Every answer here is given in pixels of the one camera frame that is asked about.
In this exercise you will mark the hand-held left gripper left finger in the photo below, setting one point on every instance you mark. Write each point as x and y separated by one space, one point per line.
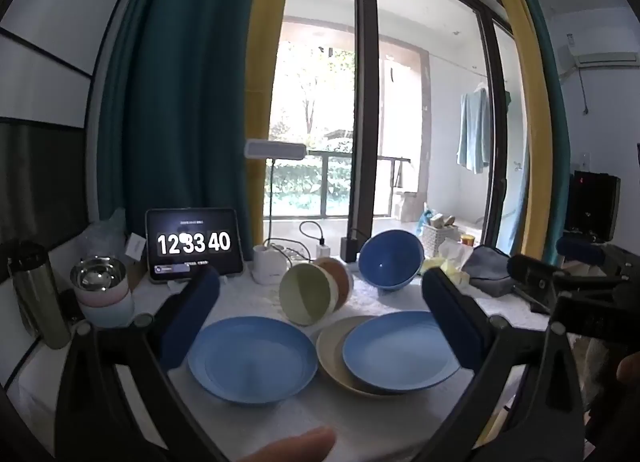
192 317

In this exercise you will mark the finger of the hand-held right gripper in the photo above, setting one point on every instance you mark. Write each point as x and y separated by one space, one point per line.
580 248
531 272

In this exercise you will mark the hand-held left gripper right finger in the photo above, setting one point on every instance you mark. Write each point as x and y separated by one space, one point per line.
450 322

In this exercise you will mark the light blue plate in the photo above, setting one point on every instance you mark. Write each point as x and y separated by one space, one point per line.
250 362
395 352

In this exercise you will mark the dark blue bowl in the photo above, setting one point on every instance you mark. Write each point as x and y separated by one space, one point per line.
390 262

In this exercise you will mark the green bowl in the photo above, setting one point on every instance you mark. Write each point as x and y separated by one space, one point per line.
305 294

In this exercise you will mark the orange bowl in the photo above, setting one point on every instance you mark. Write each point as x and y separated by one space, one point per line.
342 279

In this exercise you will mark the beige plate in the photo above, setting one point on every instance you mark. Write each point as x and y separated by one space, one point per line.
330 347

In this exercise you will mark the person's right hand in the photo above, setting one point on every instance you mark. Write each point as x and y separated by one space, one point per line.
629 367

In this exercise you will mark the person's left hand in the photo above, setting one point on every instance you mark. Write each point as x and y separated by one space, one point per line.
290 447

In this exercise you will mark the grey fabric pouch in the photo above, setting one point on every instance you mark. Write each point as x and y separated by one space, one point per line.
487 267

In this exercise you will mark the black box device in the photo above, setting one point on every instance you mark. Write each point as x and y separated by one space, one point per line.
595 202

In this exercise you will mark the pale yellow tissue pack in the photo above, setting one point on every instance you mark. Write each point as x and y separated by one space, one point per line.
450 262

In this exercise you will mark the black tablet with clock display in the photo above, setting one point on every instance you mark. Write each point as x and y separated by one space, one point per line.
195 242

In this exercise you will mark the white woven plastic basket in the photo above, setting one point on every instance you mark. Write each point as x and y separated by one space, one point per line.
440 234

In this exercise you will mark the small white box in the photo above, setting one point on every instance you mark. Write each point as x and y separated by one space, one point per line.
135 248

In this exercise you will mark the white desk lamp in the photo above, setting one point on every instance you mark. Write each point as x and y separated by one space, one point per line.
270 264

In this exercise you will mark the wooden brush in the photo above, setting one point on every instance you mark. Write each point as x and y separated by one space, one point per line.
449 220

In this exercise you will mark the small duck tissue box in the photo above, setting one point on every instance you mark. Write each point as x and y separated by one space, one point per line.
436 220

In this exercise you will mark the stainless steel bowl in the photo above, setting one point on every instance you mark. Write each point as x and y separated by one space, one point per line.
97 274

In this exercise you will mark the blue plastic bag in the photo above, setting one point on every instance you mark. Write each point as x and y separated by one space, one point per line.
426 219

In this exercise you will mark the clear plastic bag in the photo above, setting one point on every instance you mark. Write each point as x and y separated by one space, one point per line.
105 237

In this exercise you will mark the black charger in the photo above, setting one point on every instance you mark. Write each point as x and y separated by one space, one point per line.
351 249

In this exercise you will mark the white power strip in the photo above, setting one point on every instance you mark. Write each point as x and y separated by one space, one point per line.
300 254

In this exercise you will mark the teal curtain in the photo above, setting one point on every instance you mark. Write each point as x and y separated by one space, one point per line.
175 92
550 117

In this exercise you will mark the white charger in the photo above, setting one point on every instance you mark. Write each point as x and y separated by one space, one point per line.
323 247

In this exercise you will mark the hanging pale blue clothes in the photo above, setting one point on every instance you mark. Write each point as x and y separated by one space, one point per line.
472 132

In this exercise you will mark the stainless steel thermos bottle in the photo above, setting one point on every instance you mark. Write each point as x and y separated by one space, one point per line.
37 292

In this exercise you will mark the yellow curtain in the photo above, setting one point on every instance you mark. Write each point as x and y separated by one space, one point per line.
260 67
525 92

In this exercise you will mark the balcony railing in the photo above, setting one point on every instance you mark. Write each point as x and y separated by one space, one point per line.
324 182

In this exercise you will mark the white air conditioner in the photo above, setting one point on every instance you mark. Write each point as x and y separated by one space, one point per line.
600 54

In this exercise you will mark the black door frame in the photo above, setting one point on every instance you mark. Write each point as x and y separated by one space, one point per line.
362 92

